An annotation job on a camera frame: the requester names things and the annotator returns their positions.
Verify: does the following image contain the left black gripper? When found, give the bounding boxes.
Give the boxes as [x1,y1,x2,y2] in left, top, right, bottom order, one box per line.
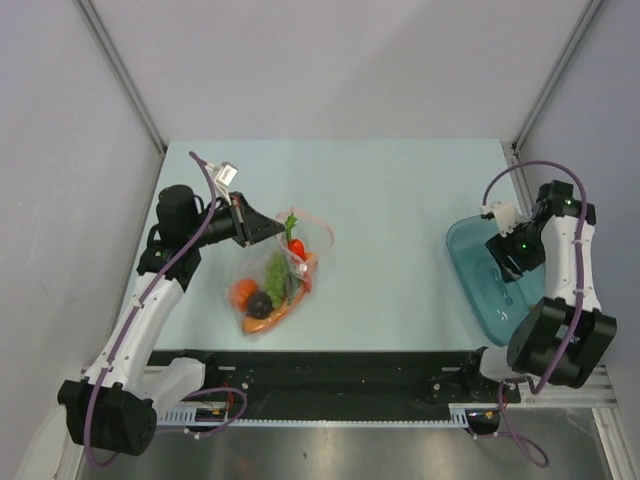
[186,191,284,248]

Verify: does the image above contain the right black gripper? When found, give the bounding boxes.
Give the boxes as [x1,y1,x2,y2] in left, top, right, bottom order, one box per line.
[485,219,546,283]

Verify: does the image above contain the red toy carrot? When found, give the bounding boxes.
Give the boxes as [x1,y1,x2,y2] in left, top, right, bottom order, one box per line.
[284,213,306,261]

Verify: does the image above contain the clear zip top bag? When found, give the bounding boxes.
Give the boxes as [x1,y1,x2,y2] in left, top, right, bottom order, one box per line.
[226,207,335,336]

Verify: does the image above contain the orange toy pumpkin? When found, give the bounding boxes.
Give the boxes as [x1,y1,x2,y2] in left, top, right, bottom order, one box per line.
[228,278,259,312]

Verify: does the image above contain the dark purple toy fruit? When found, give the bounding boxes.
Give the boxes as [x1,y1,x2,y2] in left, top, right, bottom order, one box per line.
[246,291,274,320]

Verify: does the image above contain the green toy grapes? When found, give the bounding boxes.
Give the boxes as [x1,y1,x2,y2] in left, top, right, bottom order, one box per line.
[264,251,289,309]

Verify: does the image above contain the green toy chili pepper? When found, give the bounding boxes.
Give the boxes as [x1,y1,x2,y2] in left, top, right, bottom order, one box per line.
[285,273,304,305]

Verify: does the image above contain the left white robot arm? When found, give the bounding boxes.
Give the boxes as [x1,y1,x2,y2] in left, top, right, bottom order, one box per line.
[57,185,285,456]

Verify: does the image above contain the blue plastic food tray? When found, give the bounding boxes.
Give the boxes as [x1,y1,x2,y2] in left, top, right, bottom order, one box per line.
[446,216,545,347]

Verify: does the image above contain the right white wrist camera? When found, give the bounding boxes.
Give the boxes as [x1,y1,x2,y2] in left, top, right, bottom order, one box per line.
[480,201,521,237]

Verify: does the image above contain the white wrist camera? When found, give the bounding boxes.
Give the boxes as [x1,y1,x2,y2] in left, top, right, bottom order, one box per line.
[207,162,238,203]
[480,201,521,237]

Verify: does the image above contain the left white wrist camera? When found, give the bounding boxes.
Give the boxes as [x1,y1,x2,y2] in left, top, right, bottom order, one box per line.
[207,162,238,203]

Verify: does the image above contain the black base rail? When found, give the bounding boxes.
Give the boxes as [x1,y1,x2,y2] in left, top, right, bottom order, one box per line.
[147,350,521,423]

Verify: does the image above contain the aluminium frame profile right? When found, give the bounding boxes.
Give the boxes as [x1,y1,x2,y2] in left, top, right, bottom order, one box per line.
[504,139,640,480]

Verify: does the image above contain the white slotted cable duct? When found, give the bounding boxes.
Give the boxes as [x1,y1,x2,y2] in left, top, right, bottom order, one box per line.
[157,404,469,429]

